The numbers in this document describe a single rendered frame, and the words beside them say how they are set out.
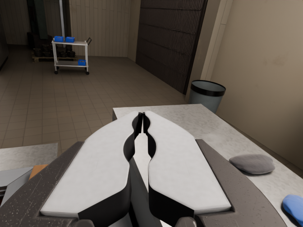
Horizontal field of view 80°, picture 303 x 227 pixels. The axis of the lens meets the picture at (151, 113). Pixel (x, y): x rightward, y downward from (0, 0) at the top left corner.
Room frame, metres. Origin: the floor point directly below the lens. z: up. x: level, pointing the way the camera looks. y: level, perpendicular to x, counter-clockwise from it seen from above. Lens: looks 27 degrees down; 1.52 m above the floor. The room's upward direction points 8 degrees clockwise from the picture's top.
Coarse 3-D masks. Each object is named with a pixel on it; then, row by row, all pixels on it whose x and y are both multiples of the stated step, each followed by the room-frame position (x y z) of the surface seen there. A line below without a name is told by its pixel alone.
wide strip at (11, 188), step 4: (32, 168) 0.57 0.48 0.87; (28, 172) 0.55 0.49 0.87; (24, 176) 0.52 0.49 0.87; (28, 176) 0.53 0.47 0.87; (16, 180) 0.50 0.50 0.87; (20, 180) 0.50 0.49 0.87; (24, 180) 0.50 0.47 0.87; (12, 184) 0.48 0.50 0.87; (16, 184) 0.48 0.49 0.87; (20, 184) 0.48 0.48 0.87; (8, 188) 0.46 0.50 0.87; (12, 188) 0.46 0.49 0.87; (16, 188) 0.46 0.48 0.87; (8, 192) 0.44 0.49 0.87; (12, 192) 0.44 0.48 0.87; (4, 196) 0.42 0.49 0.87; (8, 196) 0.43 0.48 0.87; (4, 200) 0.41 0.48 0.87
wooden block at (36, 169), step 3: (36, 165) 0.54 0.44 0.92; (39, 165) 0.55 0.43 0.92; (42, 165) 0.55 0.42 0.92; (45, 165) 0.55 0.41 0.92; (33, 168) 0.53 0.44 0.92; (36, 168) 0.53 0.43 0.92; (39, 168) 0.53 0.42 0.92; (42, 168) 0.53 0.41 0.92; (33, 171) 0.51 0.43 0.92; (36, 171) 0.51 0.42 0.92; (39, 171) 0.52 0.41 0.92; (33, 174) 0.50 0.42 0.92; (30, 177) 0.48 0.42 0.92
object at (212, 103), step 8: (200, 80) 3.17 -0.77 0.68; (192, 88) 2.82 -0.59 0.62; (200, 88) 2.69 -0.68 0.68; (208, 88) 3.16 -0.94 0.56; (216, 88) 3.09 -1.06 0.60; (224, 88) 2.94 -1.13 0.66; (192, 96) 2.80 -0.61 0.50; (200, 96) 2.68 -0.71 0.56; (208, 96) 2.65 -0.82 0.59; (216, 96) 2.66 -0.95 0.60; (208, 104) 2.66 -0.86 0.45; (216, 104) 2.72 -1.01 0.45
